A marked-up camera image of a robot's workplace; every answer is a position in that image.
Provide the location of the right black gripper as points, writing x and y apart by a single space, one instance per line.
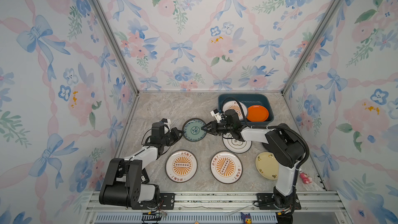
213 127

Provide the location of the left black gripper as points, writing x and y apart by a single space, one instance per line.
174 131

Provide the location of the small green patterned plate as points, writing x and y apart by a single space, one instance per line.
192 130

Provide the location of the orange sunburst plate top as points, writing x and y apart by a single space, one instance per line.
242 111

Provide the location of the orange sunburst plate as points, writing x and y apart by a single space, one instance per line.
226 167
181 166
242 111

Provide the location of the white flower-outline plate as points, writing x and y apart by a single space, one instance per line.
234 145

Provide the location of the orange plastic plate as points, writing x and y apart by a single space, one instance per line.
257 113

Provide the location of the pale yellow plate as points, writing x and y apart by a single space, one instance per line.
267 165

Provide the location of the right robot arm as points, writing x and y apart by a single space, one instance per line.
289 149

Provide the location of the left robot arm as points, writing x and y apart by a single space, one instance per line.
123 184

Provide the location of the teal plastic bin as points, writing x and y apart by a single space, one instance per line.
248 100

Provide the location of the small blue toy figure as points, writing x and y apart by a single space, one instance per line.
246 218

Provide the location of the small pink toy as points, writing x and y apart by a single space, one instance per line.
305 178

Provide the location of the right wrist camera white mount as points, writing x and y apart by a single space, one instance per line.
216 115

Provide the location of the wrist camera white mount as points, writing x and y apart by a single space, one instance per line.
167 122
216 115

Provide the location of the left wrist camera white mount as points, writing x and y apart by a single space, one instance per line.
167 122

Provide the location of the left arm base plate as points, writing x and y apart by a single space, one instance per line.
164 201

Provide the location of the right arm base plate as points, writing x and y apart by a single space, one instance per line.
267 201

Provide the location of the aluminium front rail frame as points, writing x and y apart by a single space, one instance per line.
194 207

